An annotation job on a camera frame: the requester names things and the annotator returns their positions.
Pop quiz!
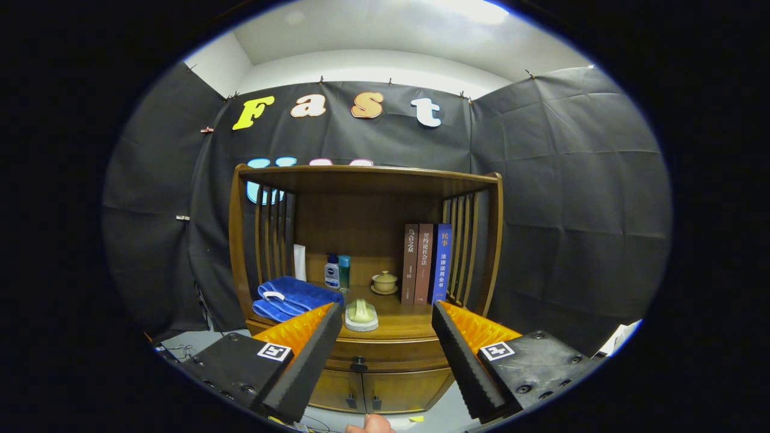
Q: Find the folded blue towel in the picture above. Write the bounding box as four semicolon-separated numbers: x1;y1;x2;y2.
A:
252;276;345;323

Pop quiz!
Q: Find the beige lidded ceramic cup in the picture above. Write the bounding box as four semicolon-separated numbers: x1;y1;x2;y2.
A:
371;271;399;295

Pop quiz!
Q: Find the wooden drawer with black knob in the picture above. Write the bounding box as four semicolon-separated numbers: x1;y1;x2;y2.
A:
328;338;451;373

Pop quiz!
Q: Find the blue book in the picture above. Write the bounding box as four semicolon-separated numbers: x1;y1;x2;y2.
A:
431;224;453;304

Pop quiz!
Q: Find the black backdrop cloth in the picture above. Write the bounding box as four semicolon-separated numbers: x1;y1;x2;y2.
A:
102;63;671;355

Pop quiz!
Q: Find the wooden cabinet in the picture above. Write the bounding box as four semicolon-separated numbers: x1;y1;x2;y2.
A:
229;164;504;414

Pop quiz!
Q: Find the green handled scrub brush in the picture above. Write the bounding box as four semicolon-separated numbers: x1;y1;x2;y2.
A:
345;299;380;333

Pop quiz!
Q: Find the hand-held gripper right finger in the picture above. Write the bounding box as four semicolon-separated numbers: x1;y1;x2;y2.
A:
431;299;602;422

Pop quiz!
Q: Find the wooden countertop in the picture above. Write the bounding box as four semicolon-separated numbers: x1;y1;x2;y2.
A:
245;283;482;340

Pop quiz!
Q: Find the dark brown book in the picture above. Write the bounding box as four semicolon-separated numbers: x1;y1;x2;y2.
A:
401;224;419;305

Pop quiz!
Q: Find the reddish brown book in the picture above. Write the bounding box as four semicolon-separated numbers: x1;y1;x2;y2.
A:
414;224;435;305

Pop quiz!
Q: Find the white object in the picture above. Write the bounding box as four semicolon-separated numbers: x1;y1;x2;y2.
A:
596;320;641;357

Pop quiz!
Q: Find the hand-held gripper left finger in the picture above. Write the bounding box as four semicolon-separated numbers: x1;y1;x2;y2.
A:
180;302;343;425

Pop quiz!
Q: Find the wooden cabinet door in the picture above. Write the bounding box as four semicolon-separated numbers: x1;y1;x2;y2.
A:
363;368;455;414
308;368;365;414

